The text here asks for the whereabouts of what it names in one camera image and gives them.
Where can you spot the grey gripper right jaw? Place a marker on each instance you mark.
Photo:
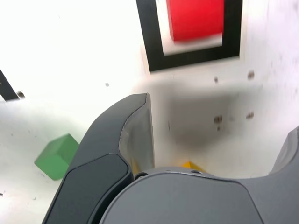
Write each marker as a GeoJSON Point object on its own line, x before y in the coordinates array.
{"type": "Point", "coordinates": [187, 200]}

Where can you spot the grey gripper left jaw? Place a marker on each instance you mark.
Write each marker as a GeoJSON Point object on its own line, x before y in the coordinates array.
{"type": "Point", "coordinates": [100, 144]}

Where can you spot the yellow cube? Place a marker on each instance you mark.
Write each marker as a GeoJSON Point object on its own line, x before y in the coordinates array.
{"type": "Point", "coordinates": [191, 166]}

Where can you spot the green cube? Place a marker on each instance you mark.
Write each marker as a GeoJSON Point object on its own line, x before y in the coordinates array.
{"type": "Point", "coordinates": [57, 156]}

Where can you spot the red cube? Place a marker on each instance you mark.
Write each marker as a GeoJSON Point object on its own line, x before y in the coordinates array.
{"type": "Point", "coordinates": [196, 18]}

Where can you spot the black tape square outline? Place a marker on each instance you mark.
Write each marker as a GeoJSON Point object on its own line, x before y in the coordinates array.
{"type": "Point", "coordinates": [153, 46]}

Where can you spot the black tape strip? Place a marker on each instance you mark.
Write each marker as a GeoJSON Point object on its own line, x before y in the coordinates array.
{"type": "Point", "coordinates": [7, 88]}

